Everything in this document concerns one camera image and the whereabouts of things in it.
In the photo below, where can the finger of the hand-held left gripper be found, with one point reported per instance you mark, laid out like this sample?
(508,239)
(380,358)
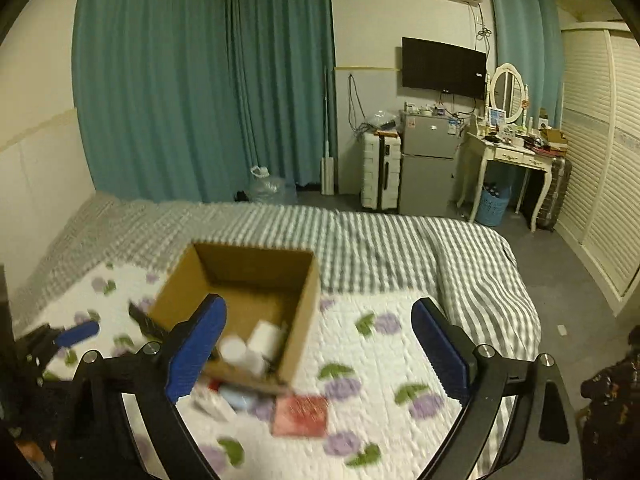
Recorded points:
(145,321)
(77,334)

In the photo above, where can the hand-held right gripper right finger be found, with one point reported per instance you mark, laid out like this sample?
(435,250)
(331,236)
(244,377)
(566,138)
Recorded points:
(440,355)

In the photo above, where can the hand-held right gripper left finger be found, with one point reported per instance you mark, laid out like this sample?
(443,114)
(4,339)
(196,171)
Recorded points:
(195,352)

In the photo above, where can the brown cardboard box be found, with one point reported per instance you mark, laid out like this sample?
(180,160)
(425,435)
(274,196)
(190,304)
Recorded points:
(260,280)

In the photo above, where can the white round jar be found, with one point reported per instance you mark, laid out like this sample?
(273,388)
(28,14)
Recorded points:
(233,349)

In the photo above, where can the white flat box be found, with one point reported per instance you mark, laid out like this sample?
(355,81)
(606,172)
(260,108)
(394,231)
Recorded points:
(215,406)

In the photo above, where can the white small bottle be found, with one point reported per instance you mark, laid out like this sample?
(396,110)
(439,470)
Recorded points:
(252,362)

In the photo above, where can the white floral blanket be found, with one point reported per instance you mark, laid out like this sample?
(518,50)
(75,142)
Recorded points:
(380,360)

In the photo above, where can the light blue small pack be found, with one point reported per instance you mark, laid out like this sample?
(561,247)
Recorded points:
(240,398)

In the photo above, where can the white square box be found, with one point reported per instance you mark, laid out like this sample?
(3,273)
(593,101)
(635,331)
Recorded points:
(266,340)

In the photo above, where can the red flat box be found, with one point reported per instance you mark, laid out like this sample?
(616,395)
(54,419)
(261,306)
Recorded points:
(300,416)

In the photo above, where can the bed with floral quilt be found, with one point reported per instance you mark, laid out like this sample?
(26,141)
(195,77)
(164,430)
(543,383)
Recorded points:
(380,245)

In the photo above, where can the blue plastic basket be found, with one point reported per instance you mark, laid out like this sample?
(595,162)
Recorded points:
(492,207)

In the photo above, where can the clear water jug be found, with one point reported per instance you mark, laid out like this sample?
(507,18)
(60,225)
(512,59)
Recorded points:
(265,189)

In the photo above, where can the dark floral clothing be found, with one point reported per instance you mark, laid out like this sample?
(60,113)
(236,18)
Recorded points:
(612,410)

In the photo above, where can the grey small fridge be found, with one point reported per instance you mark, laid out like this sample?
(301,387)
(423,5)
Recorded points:
(427,170)

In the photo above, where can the white ribbed suitcase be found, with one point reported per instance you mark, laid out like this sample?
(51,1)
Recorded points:
(372,170)

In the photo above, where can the brown hard suitcase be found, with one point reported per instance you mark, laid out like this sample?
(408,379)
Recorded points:
(552,190)

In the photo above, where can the white vanity table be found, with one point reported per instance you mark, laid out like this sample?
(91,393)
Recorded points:
(500,152)

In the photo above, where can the wide teal curtain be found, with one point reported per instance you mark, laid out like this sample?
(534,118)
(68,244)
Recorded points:
(160,85)

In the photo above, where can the clear plastic bag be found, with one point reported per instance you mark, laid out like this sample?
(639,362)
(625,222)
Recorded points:
(382,121)

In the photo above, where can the small open cardboard box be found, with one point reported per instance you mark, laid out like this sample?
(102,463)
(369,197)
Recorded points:
(552,136)

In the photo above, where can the white louvred wardrobe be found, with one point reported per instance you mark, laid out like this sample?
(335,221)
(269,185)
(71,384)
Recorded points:
(600,160)

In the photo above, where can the oval white vanity mirror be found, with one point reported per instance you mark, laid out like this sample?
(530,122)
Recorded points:
(507,92)

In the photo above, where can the narrow teal curtain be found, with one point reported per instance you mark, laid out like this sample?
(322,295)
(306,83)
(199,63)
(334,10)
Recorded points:
(520,50)

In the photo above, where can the small blue picture frame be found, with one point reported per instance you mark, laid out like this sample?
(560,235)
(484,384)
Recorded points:
(496,118)

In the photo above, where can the black wall television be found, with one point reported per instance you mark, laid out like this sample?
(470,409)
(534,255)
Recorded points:
(442,66)

